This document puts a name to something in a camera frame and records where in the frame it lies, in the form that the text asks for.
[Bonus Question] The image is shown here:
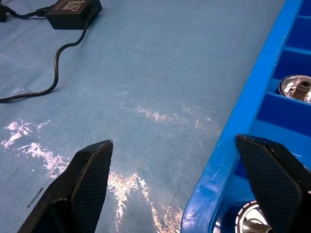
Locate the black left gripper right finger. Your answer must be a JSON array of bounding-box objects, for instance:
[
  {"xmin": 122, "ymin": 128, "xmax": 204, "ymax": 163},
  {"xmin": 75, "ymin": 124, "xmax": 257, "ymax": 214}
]
[{"xmin": 235, "ymin": 133, "xmax": 311, "ymax": 233}]

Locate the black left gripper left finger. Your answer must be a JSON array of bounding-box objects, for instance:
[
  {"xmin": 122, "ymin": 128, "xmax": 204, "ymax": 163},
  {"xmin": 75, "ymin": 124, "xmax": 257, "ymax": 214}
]
[{"xmin": 17, "ymin": 139, "xmax": 114, "ymax": 233}]

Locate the blue compartment plastic tray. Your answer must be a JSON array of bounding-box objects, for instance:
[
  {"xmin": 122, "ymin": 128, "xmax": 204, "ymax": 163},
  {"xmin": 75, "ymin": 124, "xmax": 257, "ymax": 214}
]
[{"xmin": 181, "ymin": 0, "xmax": 311, "ymax": 233}]

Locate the silver metal gear lower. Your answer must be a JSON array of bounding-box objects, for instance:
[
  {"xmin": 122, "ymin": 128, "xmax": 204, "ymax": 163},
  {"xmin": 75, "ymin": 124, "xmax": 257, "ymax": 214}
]
[{"xmin": 213, "ymin": 200, "xmax": 274, "ymax": 233}]

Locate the silver metal gear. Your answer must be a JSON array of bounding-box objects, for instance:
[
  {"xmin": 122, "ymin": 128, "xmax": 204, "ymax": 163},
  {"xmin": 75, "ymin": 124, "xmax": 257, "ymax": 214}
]
[
  {"xmin": 278, "ymin": 74, "xmax": 311, "ymax": 104},
  {"xmin": 213, "ymin": 200, "xmax": 274, "ymax": 233}
]

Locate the silver metal gear upper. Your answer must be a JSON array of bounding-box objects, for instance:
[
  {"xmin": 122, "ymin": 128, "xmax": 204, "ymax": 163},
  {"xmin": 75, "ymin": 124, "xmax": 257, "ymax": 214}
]
[{"xmin": 278, "ymin": 74, "xmax": 311, "ymax": 104}]

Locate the blue plastic table cover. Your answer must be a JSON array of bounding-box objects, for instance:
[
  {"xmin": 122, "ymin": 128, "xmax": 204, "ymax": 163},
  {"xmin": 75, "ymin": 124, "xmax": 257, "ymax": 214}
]
[{"xmin": 0, "ymin": 0, "xmax": 286, "ymax": 233}]

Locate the black power adapter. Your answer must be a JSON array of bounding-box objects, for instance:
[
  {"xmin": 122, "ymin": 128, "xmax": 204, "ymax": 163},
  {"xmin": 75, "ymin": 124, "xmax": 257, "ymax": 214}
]
[{"xmin": 45, "ymin": 0, "xmax": 103, "ymax": 30}]

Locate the black adapter cable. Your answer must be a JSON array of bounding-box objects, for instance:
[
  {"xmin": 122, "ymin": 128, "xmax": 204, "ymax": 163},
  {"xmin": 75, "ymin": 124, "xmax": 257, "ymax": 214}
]
[
  {"xmin": 0, "ymin": 6, "xmax": 97, "ymax": 104},
  {"xmin": 0, "ymin": 4, "xmax": 49, "ymax": 23}
]

